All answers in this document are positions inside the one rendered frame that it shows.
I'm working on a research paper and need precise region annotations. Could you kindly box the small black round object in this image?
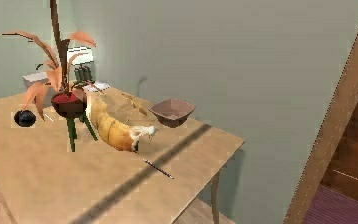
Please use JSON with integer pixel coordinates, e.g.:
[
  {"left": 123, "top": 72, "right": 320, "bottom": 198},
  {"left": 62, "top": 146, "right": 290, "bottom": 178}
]
[{"left": 13, "top": 109, "right": 37, "bottom": 128}]

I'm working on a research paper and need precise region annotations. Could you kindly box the light wooden table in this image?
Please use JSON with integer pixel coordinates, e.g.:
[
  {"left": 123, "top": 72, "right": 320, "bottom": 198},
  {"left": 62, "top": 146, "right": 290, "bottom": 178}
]
[{"left": 0, "top": 84, "right": 246, "bottom": 224}]

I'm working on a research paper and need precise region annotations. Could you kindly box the thin dark pencil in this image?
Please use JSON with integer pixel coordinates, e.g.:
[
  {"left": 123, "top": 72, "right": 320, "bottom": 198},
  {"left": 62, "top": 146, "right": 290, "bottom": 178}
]
[{"left": 142, "top": 158, "right": 175, "bottom": 180}]

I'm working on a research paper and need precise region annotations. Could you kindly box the brown square bowl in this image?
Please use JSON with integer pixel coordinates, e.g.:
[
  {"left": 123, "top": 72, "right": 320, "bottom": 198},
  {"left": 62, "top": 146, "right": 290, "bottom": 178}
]
[{"left": 148, "top": 97, "right": 197, "bottom": 129}]

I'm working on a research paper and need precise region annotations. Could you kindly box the dark green bottle cluster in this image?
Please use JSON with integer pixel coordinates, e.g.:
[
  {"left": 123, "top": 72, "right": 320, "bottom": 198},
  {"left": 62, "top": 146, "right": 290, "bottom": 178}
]
[{"left": 73, "top": 65, "right": 95, "bottom": 84}]

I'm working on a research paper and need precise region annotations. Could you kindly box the orange-leaved plant in red pot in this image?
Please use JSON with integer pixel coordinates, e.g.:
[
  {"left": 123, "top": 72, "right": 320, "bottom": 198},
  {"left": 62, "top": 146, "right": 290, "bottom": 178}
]
[{"left": 0, "top": 0, "right": 100, "bottom": 153}]

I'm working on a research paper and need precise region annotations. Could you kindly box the brown wooden door frame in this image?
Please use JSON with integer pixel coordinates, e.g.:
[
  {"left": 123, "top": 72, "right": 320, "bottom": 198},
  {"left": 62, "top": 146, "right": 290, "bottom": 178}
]
[{"left": 282, "top": 2, "right": 358, "bottom": 224}]

